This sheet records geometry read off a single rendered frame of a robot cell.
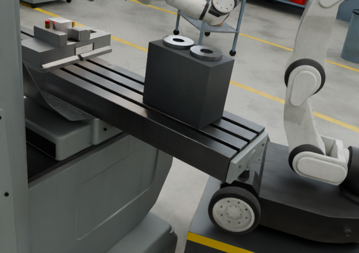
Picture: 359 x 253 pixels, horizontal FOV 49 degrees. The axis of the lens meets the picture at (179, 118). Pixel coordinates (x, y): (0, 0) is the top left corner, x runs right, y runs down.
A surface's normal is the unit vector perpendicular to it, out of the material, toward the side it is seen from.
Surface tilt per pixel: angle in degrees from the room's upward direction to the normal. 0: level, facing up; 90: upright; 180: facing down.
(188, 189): 0
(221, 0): 51
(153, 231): 0
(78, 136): 90
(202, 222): 0
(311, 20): 115
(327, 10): 90
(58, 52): 90
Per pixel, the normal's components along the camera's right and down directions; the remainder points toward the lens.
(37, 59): -0.52, 0.33
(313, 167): -0.27, 0.42
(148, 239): 0.14, -0.87
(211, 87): 0.77, 0.40
